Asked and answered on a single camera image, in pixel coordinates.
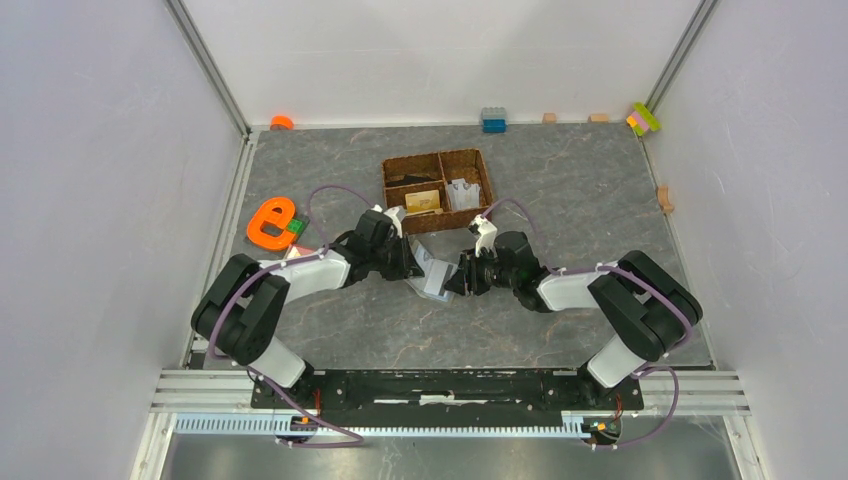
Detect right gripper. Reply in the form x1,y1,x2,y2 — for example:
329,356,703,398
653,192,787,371
443,243,519,297

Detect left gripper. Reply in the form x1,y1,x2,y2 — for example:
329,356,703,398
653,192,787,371
369,232,425,281

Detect white VIP card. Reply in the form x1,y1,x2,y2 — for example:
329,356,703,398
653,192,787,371
423,259,456,302

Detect grey card holder wallet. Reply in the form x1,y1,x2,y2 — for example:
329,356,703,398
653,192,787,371
406,240,454,303

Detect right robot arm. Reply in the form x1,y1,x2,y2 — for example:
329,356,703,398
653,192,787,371
444,231,703,408

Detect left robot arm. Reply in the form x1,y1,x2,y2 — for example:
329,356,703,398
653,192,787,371
191,206,424,408

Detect yellow card in basket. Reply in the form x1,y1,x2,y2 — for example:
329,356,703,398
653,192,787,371
404,189,441,214

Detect white cards in basket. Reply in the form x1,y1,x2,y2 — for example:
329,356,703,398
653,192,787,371
446,178,481,211

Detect black item in basket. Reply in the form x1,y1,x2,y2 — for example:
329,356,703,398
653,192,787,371
385,174,432,188

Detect brown wicker divided basket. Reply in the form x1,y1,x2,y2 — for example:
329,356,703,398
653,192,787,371
382,149,494,235

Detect green toy block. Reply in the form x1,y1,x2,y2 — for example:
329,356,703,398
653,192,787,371
286,218,309,236

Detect orange plastic tape dispenser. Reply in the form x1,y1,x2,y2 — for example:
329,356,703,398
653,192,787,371
246,197,296,252

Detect blue grey toy brick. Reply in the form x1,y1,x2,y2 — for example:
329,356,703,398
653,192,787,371
480,107,508,134

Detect orange round cap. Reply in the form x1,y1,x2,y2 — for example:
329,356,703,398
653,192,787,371
269,115,294,131

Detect wooden arch block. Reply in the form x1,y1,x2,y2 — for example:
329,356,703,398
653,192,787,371
656,185,675,215

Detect multicolour toy brick stack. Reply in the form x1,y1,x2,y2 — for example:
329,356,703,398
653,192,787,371
625,102,662,137

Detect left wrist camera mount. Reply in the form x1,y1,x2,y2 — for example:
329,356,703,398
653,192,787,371
372,205,407,238

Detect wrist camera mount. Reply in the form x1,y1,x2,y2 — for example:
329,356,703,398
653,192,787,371
468,215,498,257
372,205,407,238

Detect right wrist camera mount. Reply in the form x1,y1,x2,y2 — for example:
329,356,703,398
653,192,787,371
468,215,498,257

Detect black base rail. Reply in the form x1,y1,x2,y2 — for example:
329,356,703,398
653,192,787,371
289,368,644,427

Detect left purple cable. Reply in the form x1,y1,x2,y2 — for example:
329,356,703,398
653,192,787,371
206,185,379,450

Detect purple cable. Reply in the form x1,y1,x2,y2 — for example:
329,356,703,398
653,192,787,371
482,197,694,452
206,185,379,450

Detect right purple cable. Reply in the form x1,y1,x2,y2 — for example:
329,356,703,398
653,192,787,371
482,197,694,452

